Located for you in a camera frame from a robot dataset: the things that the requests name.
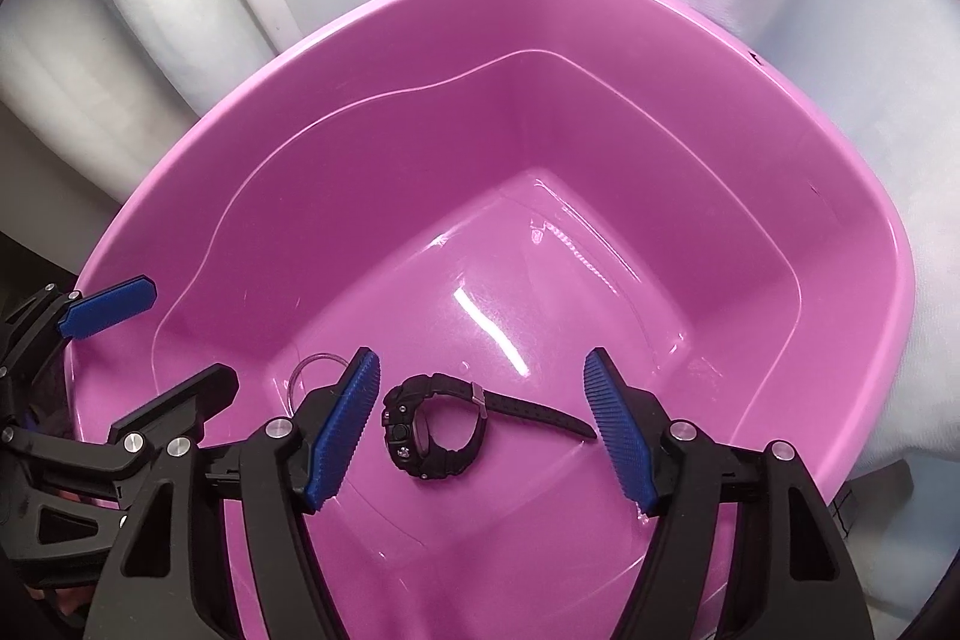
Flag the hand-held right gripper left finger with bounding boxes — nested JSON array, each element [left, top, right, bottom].
[[82, 347, 383, 640]]

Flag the clear plastic ring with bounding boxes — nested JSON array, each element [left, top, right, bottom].
[[289, 351, 355, 398]]

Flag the pink plastic basin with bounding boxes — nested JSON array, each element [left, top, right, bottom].
[[64, 0, 914, 640]]

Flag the black digital wristwatch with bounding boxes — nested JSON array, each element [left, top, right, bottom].
[[382, 372, 599, 480]]

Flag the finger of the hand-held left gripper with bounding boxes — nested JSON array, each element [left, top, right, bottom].
[[0, 275, 157, 402], [0, 364, 239, 470]]

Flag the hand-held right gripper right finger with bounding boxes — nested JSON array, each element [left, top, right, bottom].
[[583, 347, 878, 640]]

